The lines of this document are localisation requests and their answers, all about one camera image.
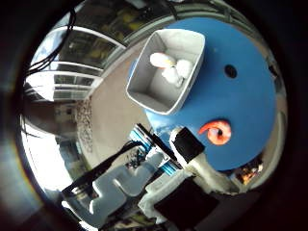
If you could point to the white window frame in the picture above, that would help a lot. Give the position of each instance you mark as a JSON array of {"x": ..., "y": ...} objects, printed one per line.
[{"x": 73, "y": 80}]

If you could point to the white rectangular plastic container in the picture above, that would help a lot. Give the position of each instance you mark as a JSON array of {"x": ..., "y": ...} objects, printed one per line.
[{"x": 154, "y": 93}]

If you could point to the white plush figure toy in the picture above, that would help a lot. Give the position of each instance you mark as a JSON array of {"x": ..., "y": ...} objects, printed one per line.
[{"x": 179, "y": 72}]

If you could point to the orange shrimp plush toy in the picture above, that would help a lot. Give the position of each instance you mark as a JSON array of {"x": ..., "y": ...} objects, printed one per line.
[{"x": 219, "y": 133}]

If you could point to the round blue table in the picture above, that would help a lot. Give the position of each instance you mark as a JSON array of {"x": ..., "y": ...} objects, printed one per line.
[{"x": 243, "y": 102}]

